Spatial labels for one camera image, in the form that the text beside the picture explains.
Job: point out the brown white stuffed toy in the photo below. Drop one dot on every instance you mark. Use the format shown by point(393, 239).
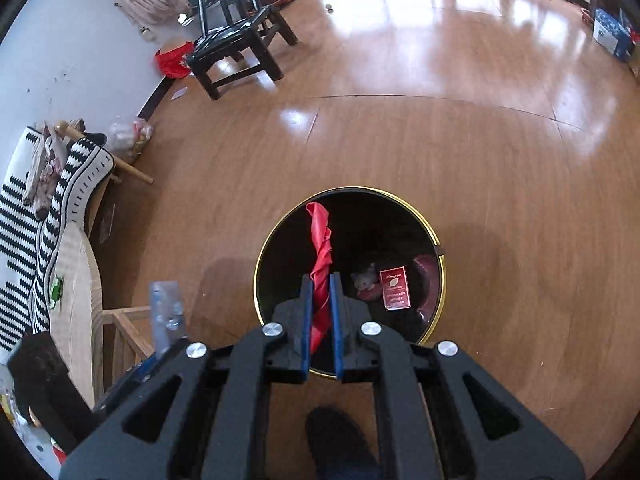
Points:
point(46, 175)

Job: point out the wooden sofa armrest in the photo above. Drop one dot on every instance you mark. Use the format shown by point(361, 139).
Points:
point(127, 170)

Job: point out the small card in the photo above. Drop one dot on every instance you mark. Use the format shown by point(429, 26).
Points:
point(180, 93)

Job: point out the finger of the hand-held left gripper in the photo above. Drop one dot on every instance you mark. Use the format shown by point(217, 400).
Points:
point(166, 310)

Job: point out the black box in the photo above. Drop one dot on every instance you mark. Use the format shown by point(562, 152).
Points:
point(42, 375)

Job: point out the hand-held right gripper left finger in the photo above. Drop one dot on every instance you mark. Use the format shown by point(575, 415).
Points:
point(306, 320)

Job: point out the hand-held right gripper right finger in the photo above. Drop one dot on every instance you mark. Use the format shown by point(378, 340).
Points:
point(336, 320)

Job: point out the black white striped sofa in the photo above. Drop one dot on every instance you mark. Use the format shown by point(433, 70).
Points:
point(75, 180)

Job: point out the green cigarette pack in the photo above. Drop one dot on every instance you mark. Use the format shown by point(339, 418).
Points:
point(56, 291)

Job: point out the black trash can gold rim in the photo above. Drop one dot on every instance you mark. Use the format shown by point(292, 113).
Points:
point(370, 230)

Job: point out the black wooden chair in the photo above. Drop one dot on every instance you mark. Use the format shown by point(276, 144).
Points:
point(227, 35)

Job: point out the clear plastic bag of items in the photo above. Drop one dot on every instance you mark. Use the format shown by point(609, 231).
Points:
point(129, 139)

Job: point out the crumpled grey paper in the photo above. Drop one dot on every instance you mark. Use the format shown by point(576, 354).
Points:
point(365, 277)

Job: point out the red cigarette pack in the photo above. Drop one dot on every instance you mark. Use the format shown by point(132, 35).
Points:
point(395, 289)

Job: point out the red shopping bag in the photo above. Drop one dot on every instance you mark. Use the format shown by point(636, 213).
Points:
point(172, 60)

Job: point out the blue white carton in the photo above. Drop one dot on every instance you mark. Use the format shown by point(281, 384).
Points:
point(611, 30)

